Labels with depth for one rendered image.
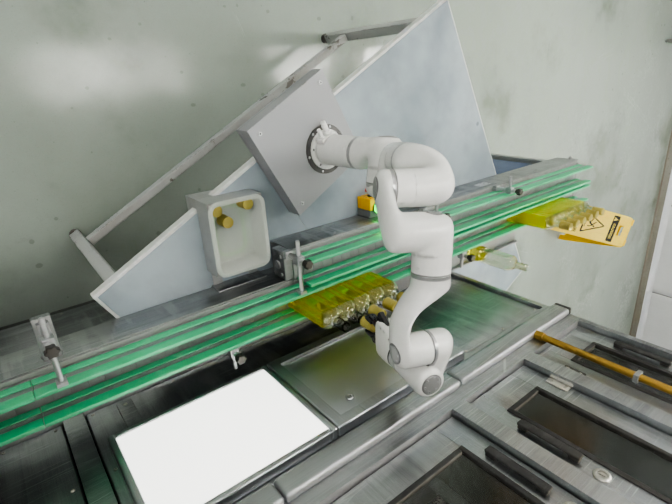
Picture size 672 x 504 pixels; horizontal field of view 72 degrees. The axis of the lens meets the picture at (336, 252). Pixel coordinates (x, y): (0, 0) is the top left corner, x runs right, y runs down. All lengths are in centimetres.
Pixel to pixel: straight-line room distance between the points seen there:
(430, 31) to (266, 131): 81
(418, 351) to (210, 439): 53
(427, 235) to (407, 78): 99
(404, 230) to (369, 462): 52
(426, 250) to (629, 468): 65
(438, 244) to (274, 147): 65
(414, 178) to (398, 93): 83
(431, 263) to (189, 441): 69
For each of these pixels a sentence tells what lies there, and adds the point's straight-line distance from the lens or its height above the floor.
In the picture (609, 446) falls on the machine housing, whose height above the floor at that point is 173.
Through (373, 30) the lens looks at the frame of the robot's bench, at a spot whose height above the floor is 39.
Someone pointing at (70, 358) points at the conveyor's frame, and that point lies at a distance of 128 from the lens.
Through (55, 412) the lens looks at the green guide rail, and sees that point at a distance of 127.
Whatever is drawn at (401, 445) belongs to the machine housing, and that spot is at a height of 143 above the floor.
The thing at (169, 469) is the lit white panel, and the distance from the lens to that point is 115.
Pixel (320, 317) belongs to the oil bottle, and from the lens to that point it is 131.
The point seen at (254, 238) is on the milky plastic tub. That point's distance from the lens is 145.
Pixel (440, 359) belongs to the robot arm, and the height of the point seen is 147.
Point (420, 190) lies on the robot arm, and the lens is 99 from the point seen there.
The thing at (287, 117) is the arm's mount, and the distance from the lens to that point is 141.
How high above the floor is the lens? 201
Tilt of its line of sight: 48 degrees down
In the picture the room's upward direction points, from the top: 113 degrees clockwise
